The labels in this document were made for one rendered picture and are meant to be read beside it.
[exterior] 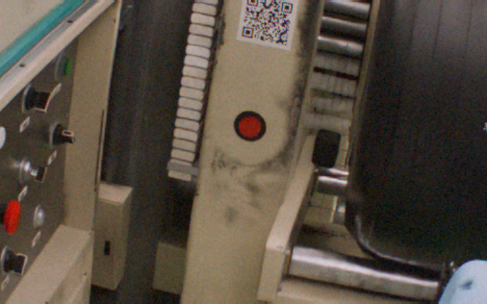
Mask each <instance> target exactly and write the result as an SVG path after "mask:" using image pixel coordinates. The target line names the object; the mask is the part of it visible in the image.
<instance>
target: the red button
mask: <svg viewBox="0 0 487 304"><path fill-rule="evenodd" d="M239 128H240V131H241V133H242V134H243V135H245V136H246V137H255V136H256V135H258V134H259V132H260V130H261V123H260V121H259V120H258V119H257V118H256V117H255V116H252V115H248V116H245V117H244V118H243V119H242V120H241V122H240V124H239Z"/></svg>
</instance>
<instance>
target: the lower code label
mask: <svg viewBox="0 0 487 304"><path fill-rule="evenodd" d="M297 2H298V0H243V5H242V11H241V18H240V23H239V30H238V35H237V39H239V40H244V41H249V42H254V43H259V44H264V45H267V46H272V47H276V48H281V49H286V50H290V48H291V44H292V38H293V32H294V27H295V18H296V13H297V11H296V8H297Z"/></svg>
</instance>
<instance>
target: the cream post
mask: <svg viewBox="0 0 487 304"><path fill-rule="evenodd" d="M324 1H325V0H298V2H297V8H296V11H297V13H296V18H295V27H294V32H293V38H292V44H291V48H290V50H286V49H281V48H276V47H272V46H267V45H264V44H259V43H254V42H249V41H244V40H239V39H237V35H238V30H239V23H240V18H241V11H242V5H243V0H224V1H223V7H222V14H221V20H220V26H219V34H218V46H217V52H216V56H215V63H214V69H213V75H212V82H211V87H210V94H209V101H208V108H207V113H206V120H205V127H204V134H203V140H202V146H201V153H200V160H199V167H198V175H197V183H196V189H195V195H194V200H193V205H192V217H191V224H190V231H189V236H188V243H187V249H186V256H185V268H184V274H183V281H182V287H181V292H180V299H179V304H266V301H263V300H259V299H257V298H256V296H255V295H256V291H257V289H258V285H259V280H260V274H261V269H262V263H263V259H264V254H265V249H266V244H267V241H268V238H269V234H270V231H271V229H272V226H273V224H274V221H275V219H276V217H277V214H278V212H279V209H280V207H281V206H282V205H283V204H284V202H285V198H286V195H287V193H288V190H289V187H290V185H291V182H292V181H293V178H294V175H295V167H296V162H297V156H298V151H299V146H300V141H301V136H302V131H303V125H304V120H305V115H306V110H307V105H308V99H309V95H310V92H309V89H310V85H311V80H312V74H313V69H314V64H315V58H316V55H317V49H318V39H319V34H320V25H321V21H322V16H323V11H322V10H323V6H324ZM248 115H252V116H255V117H256V118H257V119H258V120H259V121H260V123H261V130H260V132H259V134H258V135H256V136H255V137H246V136H245V135H243V134H242V133H241V131H240V128H239V124H240V122H241V120H242V119H243V118H244V117H245V116H248Z"/></svg>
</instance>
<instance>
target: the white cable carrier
mask: <svg viewBox="0 0 487 304"><path fill-rule="evenodd" d="M194 1H196V2H195V3H194V4H193V7H192V10H193V11H194V13H193V14H192V19H191V22H193V24H192V25H191V27H190V32H191V34H190V35H189V39H188V41H187V43H188V46H187V47H186V53H187V55H186V57H185V60H184V64H185V66H184V68H183V74H184V76H183V78H182V81H181V85H182V86H183V87H181V89H180V95H181V97H180V98H179V103H178V105H179V108H178V110H177V115H178V117H177V118H176V121H175V125H176V126H177V127H176V128H175V131H174V136H175V138H174V140H173V146H174V147H173V149H172V151H171V156H172V158H171V160H170V161H171V162H174V163H178V164H182V165H190V166H194V167H199V160H200V151H199V150H200V148H201V146H202V141H201V140H202V138H203V131H202V130H203V129H204V126H205V122H204V118H205V117H206V112H205V110H206V109H207V107H208V101H207V99H208V98H209V94H210V92H209V91H208V89H209V87H210V86H211V81H210V78H211V77H212V74H213V73H212V71H211V69H212V68H213V67H214V61H213V58H214V57H215V54H216V51H215V50H214V48H215V47H216V46H217V40H216V38H217V37H218V29H219V26H220V20H221V8H220V7H221V6H222V5H223V0H194ZM168 175H169V176H171V177H175V178H180V179H184V180H189V181H190V180H191V179H192V175H191V174H188V173H184V172H179V171H175V170H169V173H168Z"/></svg>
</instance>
